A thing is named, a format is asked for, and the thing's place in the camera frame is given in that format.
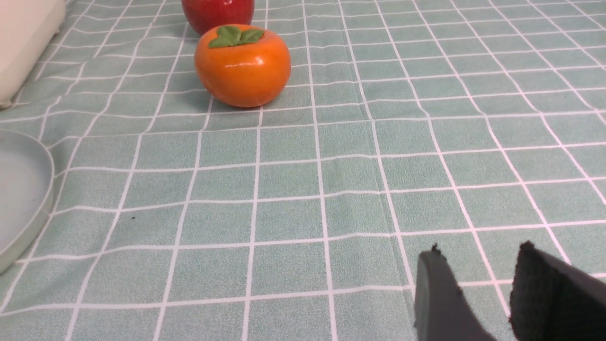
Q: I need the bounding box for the red apple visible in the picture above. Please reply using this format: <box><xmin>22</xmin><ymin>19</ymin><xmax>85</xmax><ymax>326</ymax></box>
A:
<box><xmin>181</xmin><ymin>0</ymin><xmax>255</xmax><ymax>36</ymax></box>

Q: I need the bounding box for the green checkered tablecloth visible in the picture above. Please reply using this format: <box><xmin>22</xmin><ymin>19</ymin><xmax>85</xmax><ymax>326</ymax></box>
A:
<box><xmin>1</xmin><ymin>0</ymin><xmax>606</xmax><ymax>341</ymax></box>

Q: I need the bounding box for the orange persimmon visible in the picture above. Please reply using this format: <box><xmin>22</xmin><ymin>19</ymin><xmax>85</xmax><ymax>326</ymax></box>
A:
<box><xmin>194</xmin><ymin>24</ymin><xmax>292</xmax><ymax>108</ymax></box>

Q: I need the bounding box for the grey round plate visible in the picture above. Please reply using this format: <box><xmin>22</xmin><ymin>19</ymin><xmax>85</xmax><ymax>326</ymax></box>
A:
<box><xmin>0</xmin><ymin>130</ymin><xmax>55</xmax><ymax>273</ymax></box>

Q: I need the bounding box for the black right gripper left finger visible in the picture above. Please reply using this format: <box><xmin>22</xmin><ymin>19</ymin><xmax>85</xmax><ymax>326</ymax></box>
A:
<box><xmin>414</xmin><ymin>244</ymin><xmax>495</xmax><ymax>341</ymax></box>

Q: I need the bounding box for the cream white toaster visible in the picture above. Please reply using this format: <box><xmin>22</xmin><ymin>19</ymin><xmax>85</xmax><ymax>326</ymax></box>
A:
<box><xmin>0</xmin><ymin>0</ymin><xmax>66</xmax><ymax>109</ymax></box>

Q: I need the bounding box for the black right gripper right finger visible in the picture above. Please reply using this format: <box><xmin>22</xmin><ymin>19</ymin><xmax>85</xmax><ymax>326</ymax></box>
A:
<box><xmin>509</xmin><ymin>241</ymin><xmax>606</xmax><ymax>341</ymax></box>

